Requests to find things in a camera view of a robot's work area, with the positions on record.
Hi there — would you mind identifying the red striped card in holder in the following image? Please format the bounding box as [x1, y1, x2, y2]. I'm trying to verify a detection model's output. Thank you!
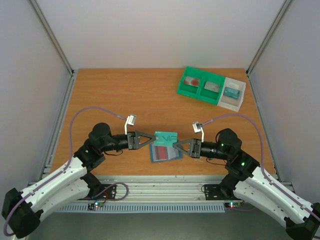
[151, 145, 168, 162]

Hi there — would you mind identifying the aluminium corner post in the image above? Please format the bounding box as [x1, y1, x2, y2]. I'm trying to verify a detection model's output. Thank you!
[27, 0, 76, 78]
[245, 0, 295, 77]

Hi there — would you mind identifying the small circuit board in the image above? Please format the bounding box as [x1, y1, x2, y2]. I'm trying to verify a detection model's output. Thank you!
[224, 201, 245, 209]
[87, 202, 104, 211]

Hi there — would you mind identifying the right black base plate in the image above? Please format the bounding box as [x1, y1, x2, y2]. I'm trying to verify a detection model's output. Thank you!
[201, 184, 237, 201]

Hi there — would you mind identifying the blue card holder wallet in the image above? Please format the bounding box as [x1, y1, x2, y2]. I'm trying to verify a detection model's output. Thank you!
[149, 143, 183, 163]

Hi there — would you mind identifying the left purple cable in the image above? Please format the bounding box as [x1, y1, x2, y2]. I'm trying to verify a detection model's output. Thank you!
[3, 106, 130, 237]

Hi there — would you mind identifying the green plastic bin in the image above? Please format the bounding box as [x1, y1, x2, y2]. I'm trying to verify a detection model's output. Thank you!
[197, 72, 226, 105]
[177, 66, 205, 99]

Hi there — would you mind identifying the grey slotted cable duct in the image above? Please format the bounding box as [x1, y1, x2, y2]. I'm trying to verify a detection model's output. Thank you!
[57, 202, 225, 214]

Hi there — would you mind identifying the right small circuit board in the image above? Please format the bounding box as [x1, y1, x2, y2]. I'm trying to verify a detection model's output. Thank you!
[224, 201, 245, 209]

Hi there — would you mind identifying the red patterned card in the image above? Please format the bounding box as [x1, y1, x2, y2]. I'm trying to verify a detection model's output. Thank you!
[183, 76, 200, 88]

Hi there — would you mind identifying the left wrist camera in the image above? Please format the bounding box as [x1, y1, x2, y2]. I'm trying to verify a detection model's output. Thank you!
[124, 114, 137, 135]

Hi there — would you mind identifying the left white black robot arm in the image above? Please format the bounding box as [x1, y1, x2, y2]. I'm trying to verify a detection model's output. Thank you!
[1, 122, 156, 239]

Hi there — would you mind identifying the right aluminium corner post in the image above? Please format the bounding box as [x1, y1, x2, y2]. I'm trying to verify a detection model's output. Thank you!
[245, 0, 295, 77]

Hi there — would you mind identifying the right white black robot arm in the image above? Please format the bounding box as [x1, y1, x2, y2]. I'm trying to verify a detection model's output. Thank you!
[173, 128, 320, 240]

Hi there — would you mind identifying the aluminium front rail frame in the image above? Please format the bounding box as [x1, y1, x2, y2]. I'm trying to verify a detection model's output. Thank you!
[23, 162, 298, 203]

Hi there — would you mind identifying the teal card in white bin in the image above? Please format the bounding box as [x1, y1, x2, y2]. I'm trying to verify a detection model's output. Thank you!
[223, 86, 241, 100]

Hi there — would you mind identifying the white plastic bin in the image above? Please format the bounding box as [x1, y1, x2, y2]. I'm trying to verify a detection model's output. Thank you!
[217, 77, 247, 112]

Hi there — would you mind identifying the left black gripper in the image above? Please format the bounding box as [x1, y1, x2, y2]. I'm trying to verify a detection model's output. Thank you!
[101, 131, 156, 152]

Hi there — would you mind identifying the middle green plastic bin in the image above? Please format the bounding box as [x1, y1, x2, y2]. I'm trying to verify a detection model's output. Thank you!
[197, 72, 226, 105]

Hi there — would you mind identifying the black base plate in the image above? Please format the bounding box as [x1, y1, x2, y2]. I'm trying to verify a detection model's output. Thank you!
[81, 184, 117, 201]
[201, 184, 237, 201]

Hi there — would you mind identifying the left small circuit board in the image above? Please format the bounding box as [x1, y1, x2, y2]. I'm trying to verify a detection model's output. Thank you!
[87, 202, 104, 211]

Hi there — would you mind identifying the left aluminium corner post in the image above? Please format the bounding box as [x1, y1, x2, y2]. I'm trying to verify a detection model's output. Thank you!
[27, 0, 76, 78]

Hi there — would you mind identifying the purple cable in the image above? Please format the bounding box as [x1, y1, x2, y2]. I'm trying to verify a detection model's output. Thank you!
[199, 113, 320, 223]
[3, 106, 130, 237]

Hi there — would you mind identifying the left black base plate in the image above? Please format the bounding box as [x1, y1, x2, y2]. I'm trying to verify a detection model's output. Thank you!
[81, 184, 117, 201]

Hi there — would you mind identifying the left green plastic bin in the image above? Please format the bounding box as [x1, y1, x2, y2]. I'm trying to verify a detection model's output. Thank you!
[177, 66, 205, 99]

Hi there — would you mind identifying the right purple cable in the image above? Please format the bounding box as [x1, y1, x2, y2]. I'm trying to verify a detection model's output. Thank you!
[199, 113, 320, 223]

